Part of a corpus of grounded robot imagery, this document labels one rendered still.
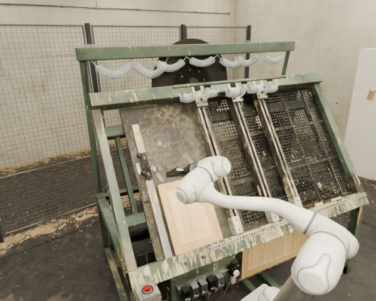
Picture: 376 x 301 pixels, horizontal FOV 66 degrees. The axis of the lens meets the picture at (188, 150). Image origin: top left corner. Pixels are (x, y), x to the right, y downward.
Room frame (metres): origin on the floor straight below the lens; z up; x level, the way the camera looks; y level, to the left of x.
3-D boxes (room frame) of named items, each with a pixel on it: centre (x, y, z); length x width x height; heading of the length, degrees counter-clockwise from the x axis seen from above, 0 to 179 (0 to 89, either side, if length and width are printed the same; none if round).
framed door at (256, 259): (2.20, -0.84, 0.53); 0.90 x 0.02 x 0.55; 115
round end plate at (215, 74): (2.80, -0.06, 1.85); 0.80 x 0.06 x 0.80; 115
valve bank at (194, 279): (1.50, -0.12, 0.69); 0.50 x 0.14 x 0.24; 115
